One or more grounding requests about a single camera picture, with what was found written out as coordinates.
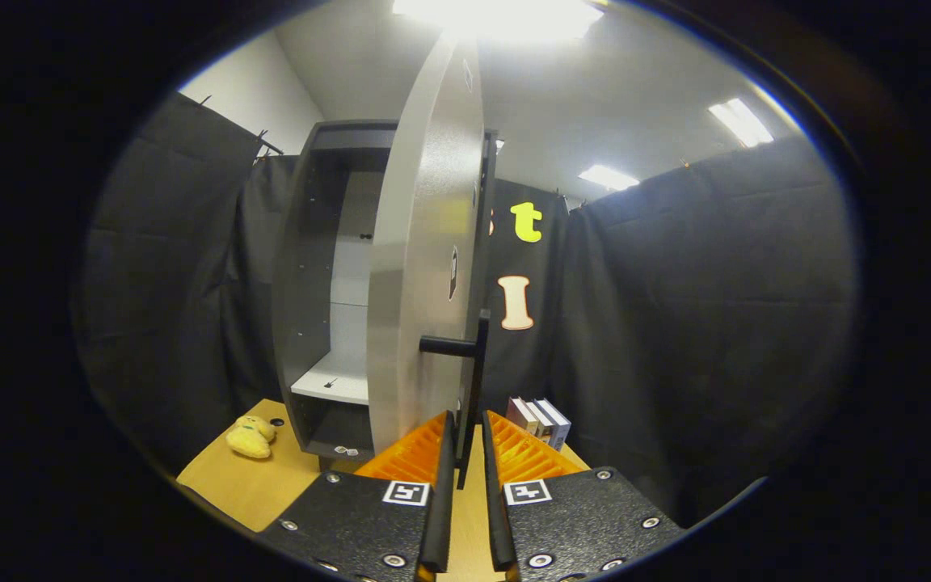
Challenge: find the black backdrop cloth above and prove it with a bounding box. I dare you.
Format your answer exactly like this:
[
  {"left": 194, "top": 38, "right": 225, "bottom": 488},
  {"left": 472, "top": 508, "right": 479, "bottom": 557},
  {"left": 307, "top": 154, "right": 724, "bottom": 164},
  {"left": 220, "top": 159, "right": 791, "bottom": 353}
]
[{"left": 78, "top": 91, "right": 862, "bottom": 526}]

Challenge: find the yellow plush toy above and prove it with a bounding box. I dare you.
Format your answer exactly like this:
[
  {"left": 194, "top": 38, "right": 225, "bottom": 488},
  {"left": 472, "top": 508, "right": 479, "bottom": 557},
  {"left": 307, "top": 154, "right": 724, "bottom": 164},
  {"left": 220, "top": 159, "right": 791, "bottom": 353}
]
[{"left": 225, "top": 415, "right": 278, "bottom": 460}]

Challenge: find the white cabinet shelf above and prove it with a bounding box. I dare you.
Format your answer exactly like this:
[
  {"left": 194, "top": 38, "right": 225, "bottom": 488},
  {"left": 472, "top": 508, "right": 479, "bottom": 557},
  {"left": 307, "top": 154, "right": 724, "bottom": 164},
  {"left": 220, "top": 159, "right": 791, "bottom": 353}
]
[{"left": 291, "top": 348, "right": 370, "bottom": 406}]

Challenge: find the black door handle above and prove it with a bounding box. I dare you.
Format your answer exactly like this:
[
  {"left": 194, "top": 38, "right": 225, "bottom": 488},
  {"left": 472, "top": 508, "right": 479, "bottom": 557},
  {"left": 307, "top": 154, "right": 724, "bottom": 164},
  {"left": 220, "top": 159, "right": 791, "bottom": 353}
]
[{"left": 419, "top": 309, "right": 491, "bottom": 491}]

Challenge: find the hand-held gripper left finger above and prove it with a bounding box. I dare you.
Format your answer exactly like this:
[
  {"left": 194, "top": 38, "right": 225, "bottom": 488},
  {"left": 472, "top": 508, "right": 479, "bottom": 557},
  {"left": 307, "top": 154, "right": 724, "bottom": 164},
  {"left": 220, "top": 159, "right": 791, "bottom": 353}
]
[{"left": 258, "top": 410, "right": 457, "bottom": 582}]

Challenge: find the large ceiling light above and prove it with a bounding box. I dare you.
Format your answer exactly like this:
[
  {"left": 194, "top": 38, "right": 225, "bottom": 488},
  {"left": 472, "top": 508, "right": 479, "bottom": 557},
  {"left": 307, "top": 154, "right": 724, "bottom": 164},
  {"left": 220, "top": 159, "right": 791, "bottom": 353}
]
[{"left": 391, "top": 0, "right": 605, "bottom": 43}]

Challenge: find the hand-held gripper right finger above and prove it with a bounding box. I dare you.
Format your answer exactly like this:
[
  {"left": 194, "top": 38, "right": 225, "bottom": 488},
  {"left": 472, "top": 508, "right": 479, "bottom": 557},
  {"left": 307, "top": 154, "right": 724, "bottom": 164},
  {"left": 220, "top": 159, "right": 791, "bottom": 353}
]
[{"left": 481, "top": 409, "right": 686, "bottom": 582}]

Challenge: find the grey spine book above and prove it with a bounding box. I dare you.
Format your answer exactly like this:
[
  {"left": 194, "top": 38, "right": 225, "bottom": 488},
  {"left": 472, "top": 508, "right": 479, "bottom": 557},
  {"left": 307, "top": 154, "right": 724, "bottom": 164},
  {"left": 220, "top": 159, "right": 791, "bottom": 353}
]
[{"left": 524, "top": 399, "right": 555, "bottom": 442}]

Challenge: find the beige cabinet door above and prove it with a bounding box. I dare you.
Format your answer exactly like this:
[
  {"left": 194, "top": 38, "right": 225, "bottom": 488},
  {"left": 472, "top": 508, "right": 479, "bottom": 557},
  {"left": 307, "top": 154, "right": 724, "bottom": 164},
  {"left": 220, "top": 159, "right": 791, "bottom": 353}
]
[{"left": 365, "top": 31, "right": 489, "bottom": 458}]

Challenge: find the dark grey cabinet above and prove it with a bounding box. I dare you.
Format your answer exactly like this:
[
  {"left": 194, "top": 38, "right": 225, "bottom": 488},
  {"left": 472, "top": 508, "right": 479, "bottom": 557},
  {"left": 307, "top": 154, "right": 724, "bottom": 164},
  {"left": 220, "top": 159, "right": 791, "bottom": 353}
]
[{"left": 272, "top": 120, "right": 499, "bottom": 471}]

